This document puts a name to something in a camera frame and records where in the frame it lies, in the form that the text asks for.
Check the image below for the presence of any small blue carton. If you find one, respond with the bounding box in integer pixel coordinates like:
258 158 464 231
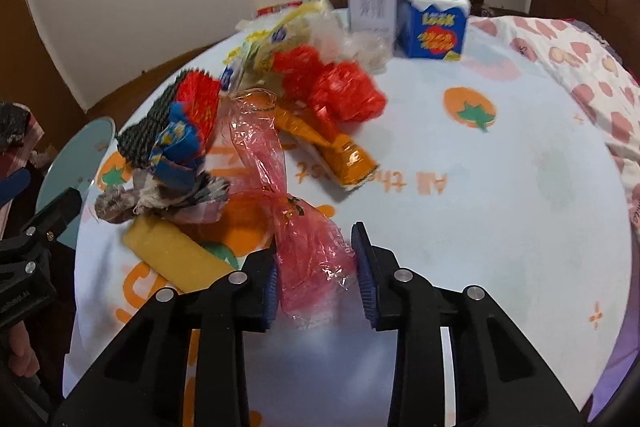
397 0 471 62

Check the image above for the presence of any blue crumpled wrapper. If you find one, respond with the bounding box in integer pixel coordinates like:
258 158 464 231
150 102 207 188

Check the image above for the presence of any pink heart blanket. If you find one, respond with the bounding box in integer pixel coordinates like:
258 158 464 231
470 14 640 233

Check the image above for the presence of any yellow sponge block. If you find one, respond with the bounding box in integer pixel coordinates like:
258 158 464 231
124 214 236 296

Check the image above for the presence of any plaid crumpled cloth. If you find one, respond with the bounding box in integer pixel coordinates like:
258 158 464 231
95 167 231 226

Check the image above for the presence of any white printed tablecloth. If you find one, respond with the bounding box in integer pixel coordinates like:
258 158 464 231
62 7 634 427

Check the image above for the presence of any black mesh wrapper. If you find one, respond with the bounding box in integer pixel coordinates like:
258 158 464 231
115 67 201 168

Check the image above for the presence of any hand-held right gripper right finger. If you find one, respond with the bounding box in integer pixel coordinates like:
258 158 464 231
350 222 586 427

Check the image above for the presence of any orange snack wrapper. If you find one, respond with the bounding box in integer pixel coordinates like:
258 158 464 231
272 99 381 192

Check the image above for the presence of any purple bed sheet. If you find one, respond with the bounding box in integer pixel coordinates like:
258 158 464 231
585 227 640 425

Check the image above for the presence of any person's left hand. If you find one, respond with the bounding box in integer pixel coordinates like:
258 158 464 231
5 324 42 379

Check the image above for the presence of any red foil wrapper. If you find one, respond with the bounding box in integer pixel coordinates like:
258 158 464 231
176 69 222 148

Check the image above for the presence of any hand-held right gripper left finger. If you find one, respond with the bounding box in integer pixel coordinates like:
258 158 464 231
52 249 279 427

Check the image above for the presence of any red plastic bag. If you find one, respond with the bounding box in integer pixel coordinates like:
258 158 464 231
272 46 389 138

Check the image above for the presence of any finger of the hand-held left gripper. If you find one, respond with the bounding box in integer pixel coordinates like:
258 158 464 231
0 188 84 282
0 169 32 210

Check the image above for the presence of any pink transparent plastic bag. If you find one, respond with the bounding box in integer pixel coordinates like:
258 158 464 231
220 89 359 326

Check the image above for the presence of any clear plastic bag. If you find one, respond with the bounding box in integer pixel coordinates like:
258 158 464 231
312 14 394 72

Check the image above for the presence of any yellow plastic bag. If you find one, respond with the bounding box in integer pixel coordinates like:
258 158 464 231
222 0 334 82

